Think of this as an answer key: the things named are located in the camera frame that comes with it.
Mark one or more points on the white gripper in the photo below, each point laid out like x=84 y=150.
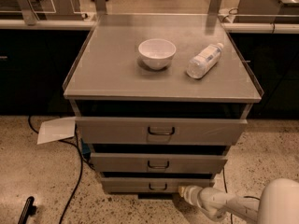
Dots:
x=192 y=193

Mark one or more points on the grey bottom drawer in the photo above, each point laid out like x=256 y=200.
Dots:
x=151 y=185

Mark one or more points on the grey drawer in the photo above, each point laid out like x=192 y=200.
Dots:
x=151 y=185
x=160 y=131
x=157 y=163

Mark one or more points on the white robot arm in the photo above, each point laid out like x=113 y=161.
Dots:
x=278 y=204

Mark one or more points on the grey middle drawer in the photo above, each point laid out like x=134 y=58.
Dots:
x=157 y=163

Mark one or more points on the grey drawer cabinet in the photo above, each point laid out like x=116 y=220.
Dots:
x=109 y=80

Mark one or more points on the grey top drawer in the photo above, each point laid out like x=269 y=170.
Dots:
x=160 y=131

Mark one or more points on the clear plastic water bottle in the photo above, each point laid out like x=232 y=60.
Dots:
x=200 y=64

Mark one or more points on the white bowl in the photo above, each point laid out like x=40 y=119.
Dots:
x=157 y=53

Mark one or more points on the white paper sheet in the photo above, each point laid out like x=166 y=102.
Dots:
x=56 y=129

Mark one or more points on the black bar object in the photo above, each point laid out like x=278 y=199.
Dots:
x=29 y=209

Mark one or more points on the grey desk right background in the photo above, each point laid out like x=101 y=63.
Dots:
x=268 y=11

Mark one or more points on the grey post right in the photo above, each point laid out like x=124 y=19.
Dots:
x=214 y=7

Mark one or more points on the grey post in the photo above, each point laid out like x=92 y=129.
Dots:
x=100 y=0
x=28 y=14
x=214 y=7

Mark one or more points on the grey post middle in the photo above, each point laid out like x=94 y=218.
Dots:
x=100 y=0

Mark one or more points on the grey post left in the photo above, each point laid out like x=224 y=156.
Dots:
x=28 y=14

